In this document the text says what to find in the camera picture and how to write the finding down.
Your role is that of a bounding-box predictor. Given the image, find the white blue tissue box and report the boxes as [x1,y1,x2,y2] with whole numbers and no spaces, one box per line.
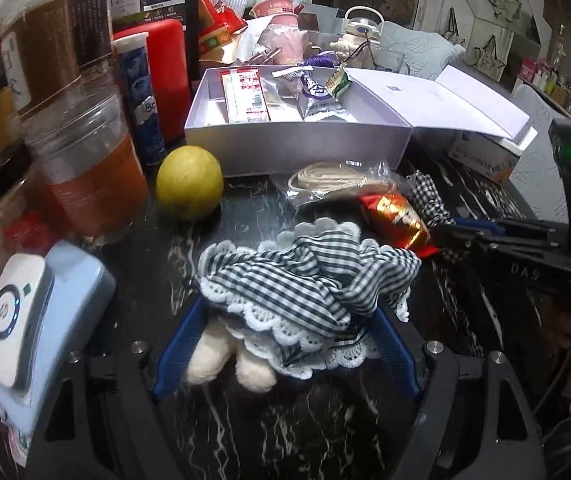
[447,127,539,184]

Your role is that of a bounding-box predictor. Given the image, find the pink cup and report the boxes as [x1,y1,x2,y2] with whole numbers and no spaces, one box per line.
[250,0,299,62]

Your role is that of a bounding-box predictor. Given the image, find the red orange snack packet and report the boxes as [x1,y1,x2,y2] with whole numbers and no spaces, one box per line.
[357,192,439,259]

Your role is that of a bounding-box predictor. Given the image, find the bag of cream cord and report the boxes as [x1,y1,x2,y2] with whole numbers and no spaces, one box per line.
[272,158,407,212]

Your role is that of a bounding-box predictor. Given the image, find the purple yarn ball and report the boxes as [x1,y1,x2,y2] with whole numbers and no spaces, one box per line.
[304,52,339,69]

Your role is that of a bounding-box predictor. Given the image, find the silver purple snack packet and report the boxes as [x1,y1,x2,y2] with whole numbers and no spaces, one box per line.
[297,70,359,122]

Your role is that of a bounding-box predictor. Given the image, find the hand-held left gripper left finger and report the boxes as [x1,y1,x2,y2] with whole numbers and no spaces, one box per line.
[28,295,207,480]

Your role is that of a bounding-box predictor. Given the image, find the white ceramic teapot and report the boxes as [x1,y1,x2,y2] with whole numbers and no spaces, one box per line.
[329,5,387,69]

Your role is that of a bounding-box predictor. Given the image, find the glass cup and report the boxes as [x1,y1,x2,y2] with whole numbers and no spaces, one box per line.
[372,44,407,74]

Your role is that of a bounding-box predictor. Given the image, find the green packet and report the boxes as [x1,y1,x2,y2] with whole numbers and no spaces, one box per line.
[325,67,352,98]

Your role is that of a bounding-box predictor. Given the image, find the orange preserve jar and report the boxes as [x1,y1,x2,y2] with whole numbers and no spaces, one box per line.
[24,94,149,242]

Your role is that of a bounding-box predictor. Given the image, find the red gift packets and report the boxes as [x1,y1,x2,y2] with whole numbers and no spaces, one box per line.
[196,0,247,57]

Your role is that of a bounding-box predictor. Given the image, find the blue tablet tube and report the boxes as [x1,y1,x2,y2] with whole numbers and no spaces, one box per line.
[112,32,167,167]

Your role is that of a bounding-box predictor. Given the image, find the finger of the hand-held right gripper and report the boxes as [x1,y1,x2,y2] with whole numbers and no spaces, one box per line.
[453,216,569,242]
[429,224,571,262]

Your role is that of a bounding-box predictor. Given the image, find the cream printed tote bag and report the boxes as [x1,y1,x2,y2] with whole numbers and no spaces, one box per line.
[474,34,509,69]

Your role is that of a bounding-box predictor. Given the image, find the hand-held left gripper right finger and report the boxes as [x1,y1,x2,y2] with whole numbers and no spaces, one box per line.
[369,305,547,480]

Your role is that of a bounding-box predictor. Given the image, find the yellow lemon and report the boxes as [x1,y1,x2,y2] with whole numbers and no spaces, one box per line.
[154,145,225,221]

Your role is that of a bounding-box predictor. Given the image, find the white round-button device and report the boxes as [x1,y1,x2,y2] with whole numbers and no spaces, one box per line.
[0,253,54,392]

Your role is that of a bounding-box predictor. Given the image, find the lavender gift box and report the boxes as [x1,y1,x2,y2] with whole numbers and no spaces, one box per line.
[184,64,532,179]

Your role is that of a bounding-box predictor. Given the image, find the plush doll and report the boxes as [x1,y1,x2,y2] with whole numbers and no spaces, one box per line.
[185,217,424,392]

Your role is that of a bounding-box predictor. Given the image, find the clear plastic bag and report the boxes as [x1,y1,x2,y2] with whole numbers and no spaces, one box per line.
[269,67,307,122]

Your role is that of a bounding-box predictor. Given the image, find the gingham fabric scrunchie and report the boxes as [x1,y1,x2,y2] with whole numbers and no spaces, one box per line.
[404,170,461,262]

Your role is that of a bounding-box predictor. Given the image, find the red cylinder canister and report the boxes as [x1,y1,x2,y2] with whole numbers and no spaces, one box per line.
[112,18,192,142]

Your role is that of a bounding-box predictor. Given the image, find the light blue case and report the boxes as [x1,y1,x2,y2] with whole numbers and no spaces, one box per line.
[0,239,117,437]

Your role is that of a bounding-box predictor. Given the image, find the shelf of bottles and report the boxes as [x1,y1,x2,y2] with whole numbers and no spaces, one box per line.
[517,54,571,117]

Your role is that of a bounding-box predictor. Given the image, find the red white packet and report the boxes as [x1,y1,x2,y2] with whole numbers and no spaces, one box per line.
[219,70,273,124]

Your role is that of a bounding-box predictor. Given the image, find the black coffee bag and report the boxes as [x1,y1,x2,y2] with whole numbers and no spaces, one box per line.
[140,0,201,77]

